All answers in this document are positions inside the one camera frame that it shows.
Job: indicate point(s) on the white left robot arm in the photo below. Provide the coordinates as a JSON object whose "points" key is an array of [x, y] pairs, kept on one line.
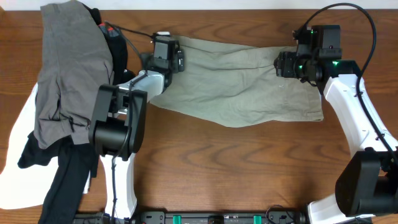
{"points": [[117, 131]]}

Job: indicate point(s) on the black garment with red trim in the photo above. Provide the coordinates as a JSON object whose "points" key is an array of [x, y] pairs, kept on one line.
{"points": [[117, 46]]}

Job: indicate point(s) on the white garment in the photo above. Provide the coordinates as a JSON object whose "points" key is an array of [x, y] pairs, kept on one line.
{"points": [[22, 188]]}

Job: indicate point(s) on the black trousers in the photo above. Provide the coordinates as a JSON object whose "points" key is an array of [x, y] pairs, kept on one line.
{"points": [[76, 163]]}

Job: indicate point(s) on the grey shorts on pile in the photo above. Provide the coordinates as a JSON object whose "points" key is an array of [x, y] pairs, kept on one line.
{"points": [[76, 61]]}

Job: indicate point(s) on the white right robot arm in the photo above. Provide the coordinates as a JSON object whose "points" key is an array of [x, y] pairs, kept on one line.
{"points": [[368, 185]]}

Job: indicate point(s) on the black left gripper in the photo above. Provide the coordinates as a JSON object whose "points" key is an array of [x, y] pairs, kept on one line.
{"points": [[178, 62]]}

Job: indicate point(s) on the khaki shorts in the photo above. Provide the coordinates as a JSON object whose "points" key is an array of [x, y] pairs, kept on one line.
{"points": [[237, 86]]}

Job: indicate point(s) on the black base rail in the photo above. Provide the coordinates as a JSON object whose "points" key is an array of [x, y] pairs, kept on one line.
{"points": [[271, 216]]}

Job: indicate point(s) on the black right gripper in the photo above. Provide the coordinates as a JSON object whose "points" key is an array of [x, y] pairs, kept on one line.
{"points": [[285, 68]]}

